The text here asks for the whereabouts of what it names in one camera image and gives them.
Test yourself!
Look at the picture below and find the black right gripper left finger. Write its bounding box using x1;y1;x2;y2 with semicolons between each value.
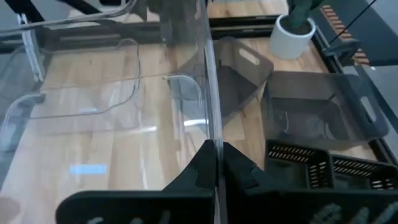
161;139;218;224

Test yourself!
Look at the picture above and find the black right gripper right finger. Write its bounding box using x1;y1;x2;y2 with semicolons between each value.
223;142;281;224

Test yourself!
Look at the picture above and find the clear plastic storage bin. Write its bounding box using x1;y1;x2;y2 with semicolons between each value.
0;0;225;224

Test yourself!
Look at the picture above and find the smoky grey plastic bin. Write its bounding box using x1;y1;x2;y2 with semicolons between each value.
213;36;275;126
260;70;390;151

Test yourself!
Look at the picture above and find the black slotted plastic basket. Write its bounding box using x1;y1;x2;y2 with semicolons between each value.
330;154;398;191
265;139;334;191

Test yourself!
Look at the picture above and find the white round plant pot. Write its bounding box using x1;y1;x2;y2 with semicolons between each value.
268;13;317;61

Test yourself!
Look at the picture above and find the green artificial plant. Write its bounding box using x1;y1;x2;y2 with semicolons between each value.
285;0;325;30

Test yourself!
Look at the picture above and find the black hazard-striped floor mat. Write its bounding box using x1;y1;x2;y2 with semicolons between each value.
310;0;398;68

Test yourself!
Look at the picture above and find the thin black floor cable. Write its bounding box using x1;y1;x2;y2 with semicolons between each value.
328;0;377;45

